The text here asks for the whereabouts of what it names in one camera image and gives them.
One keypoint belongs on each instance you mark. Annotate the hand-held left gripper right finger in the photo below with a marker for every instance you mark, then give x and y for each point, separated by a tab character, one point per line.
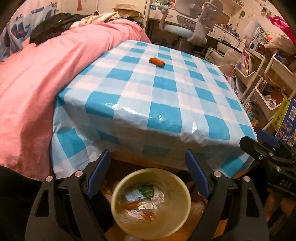
196	173

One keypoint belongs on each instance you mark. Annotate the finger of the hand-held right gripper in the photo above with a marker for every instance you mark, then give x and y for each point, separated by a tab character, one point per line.
269	139
252	146

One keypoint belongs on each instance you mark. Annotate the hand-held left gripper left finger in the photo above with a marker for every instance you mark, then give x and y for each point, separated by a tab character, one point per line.
99	171

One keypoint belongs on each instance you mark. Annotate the yellow trash bin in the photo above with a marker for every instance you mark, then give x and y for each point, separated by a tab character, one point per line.
178	199

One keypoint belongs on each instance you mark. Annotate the trash scraps in bin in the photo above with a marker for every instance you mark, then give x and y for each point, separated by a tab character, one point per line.
134	214

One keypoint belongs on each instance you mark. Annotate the person's right hand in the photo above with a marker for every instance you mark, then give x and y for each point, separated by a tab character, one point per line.
275	204

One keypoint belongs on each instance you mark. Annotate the yellow blue printed box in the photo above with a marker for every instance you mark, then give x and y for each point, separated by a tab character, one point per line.
286	120

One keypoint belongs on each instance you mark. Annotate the white storage cart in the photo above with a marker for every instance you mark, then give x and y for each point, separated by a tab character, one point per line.
275	102
251	80

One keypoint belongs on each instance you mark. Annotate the blue packet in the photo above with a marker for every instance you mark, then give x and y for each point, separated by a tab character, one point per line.
133	195

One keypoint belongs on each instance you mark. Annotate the orange white wrapper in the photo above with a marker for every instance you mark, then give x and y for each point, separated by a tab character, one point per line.
148	216
131	205

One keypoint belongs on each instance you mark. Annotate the green packet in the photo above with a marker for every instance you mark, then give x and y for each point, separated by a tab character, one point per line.
146	191

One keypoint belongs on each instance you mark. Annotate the white floral packet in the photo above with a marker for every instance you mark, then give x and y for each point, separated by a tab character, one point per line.
150	205

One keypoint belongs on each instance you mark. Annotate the row of books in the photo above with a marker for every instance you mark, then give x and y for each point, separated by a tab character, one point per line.
245	62

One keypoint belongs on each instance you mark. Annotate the white plastic bag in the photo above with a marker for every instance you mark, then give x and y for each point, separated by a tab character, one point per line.
230	61

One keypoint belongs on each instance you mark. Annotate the blue white checkered tablecloth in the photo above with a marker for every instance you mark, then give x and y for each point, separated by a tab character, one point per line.
161	92

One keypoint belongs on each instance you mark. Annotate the dark cloth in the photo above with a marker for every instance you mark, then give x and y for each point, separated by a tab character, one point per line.
16	204

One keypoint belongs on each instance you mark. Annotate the white printer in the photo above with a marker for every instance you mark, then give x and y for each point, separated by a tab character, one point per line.
227	45

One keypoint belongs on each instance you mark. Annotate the pink blanket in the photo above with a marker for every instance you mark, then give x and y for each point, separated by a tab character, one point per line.
46	81

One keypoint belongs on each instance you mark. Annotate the clear plastic bag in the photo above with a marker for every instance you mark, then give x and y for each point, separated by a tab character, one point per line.
252	30

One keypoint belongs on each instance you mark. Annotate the pink bag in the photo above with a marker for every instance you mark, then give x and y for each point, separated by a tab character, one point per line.
284	25

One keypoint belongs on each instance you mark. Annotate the orange snack wrapper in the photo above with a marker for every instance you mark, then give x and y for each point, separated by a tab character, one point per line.
157	62

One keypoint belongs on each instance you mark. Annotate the white blue office chair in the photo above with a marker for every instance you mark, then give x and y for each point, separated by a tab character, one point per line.
203	23

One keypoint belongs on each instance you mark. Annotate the black clothes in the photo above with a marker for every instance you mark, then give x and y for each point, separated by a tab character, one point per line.
53	27

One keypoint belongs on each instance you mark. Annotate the beige clothing pile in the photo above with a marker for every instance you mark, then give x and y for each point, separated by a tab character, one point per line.
97	19

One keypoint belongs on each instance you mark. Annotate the beige hat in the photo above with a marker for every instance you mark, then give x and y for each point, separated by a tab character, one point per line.
127	10

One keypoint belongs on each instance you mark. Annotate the whale print cloth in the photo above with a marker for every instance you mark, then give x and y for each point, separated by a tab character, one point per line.
23	25

